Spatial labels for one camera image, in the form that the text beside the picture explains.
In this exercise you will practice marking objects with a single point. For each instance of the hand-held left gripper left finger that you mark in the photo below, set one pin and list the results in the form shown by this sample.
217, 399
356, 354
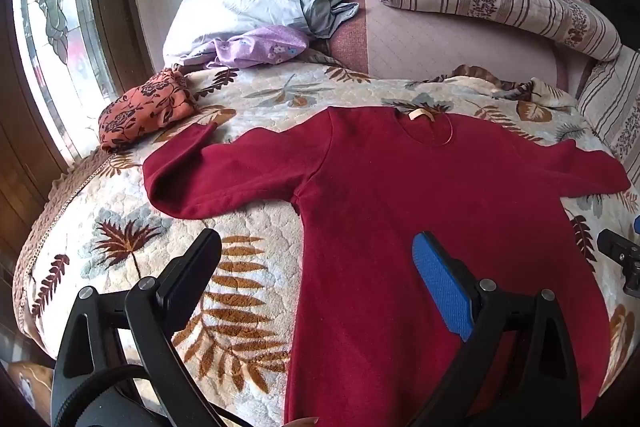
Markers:
192, 264

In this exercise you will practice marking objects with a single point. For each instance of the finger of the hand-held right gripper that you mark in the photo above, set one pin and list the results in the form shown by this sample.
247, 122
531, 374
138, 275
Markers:
617, 247

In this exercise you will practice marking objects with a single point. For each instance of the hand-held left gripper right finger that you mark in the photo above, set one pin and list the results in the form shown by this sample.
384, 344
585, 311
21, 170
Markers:
442, 287

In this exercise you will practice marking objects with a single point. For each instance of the dark red sweater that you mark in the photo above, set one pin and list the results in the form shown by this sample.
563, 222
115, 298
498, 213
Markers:
380, 207

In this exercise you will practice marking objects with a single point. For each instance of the leaf print fleece blanket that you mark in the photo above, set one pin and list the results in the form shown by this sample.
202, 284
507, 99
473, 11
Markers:
240, 217

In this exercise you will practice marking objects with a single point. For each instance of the orange floral cloth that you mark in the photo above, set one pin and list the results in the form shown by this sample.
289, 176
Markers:
145, 107

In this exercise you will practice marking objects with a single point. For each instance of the purple printed cloth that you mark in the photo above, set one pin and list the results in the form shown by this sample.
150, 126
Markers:
260, 44

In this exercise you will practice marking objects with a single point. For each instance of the white pillow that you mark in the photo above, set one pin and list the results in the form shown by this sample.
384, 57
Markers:
240, 2

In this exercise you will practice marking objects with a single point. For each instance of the stained glass window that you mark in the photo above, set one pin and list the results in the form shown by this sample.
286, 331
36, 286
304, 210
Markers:
55, 22

